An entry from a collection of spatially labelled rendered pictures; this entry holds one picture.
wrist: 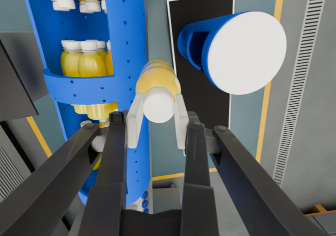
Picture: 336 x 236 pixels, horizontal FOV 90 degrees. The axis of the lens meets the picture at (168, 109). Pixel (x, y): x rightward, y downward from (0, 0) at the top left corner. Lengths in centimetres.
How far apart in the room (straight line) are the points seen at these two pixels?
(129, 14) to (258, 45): 44
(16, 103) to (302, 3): 212
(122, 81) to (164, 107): 26
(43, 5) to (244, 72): 65
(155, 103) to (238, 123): 193
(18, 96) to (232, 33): 78
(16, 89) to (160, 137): 146
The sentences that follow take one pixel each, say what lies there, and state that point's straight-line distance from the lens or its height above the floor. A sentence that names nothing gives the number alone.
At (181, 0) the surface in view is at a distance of 150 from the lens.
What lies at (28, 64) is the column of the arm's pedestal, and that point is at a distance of 100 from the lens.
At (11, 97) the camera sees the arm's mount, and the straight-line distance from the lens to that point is 84.
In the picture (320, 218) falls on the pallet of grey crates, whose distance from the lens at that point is 375.
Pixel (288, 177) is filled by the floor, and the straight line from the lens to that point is 307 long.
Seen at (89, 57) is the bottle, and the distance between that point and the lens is 47.
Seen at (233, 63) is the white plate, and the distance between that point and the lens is 66.
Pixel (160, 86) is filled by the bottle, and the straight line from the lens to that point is 21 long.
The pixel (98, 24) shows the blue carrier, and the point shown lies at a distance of 69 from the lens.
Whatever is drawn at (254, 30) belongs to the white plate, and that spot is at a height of 104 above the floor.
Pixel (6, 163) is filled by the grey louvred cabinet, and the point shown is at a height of 27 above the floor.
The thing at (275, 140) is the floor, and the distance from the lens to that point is 249.
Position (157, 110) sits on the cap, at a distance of 20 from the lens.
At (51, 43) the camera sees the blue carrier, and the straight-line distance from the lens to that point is 63.
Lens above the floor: 162
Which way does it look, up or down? 65 degrees down
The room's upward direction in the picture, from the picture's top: 171 degrees clockwise
